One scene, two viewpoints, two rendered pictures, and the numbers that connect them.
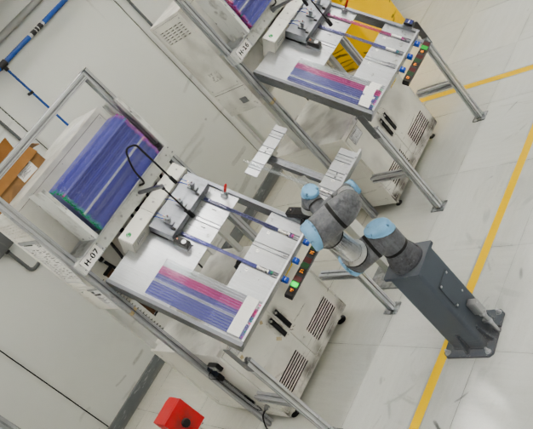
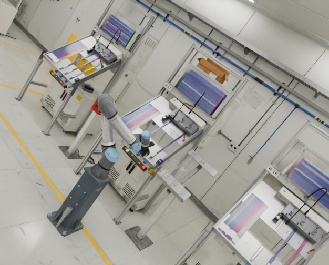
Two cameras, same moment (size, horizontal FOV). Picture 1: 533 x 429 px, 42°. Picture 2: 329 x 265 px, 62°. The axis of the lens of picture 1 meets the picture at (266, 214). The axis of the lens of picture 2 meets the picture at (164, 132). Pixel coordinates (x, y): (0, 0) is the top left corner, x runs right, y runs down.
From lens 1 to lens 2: 2.63 m
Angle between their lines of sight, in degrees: 53
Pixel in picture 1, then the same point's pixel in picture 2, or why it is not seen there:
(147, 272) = (157, 106)
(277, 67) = (262, 192)
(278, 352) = (120, 165)
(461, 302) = (72, 202)
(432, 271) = (86, 181)
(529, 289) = (62, 251)
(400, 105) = not seen: outside the picture
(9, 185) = (206, 69)
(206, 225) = (171, 130)
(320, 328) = (126, 191)
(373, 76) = (245, 243)
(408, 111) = not seen: outside the picture
